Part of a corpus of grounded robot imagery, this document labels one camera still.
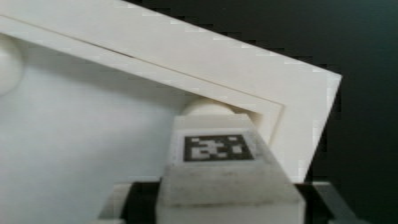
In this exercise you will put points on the white table leg with tag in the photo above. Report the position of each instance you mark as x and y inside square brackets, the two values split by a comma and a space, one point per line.
[225, 186]

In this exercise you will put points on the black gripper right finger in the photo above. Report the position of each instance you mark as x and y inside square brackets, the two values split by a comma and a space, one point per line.
[328, 209]

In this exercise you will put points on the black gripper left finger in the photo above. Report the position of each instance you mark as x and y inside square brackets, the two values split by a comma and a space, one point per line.
[131, 203]

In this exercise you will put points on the white U-shaped fence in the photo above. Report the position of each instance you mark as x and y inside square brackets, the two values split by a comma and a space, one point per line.
[133, 39]

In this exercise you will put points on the white square tabletop tray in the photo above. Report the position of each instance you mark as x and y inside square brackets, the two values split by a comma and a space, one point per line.
[85, 132]

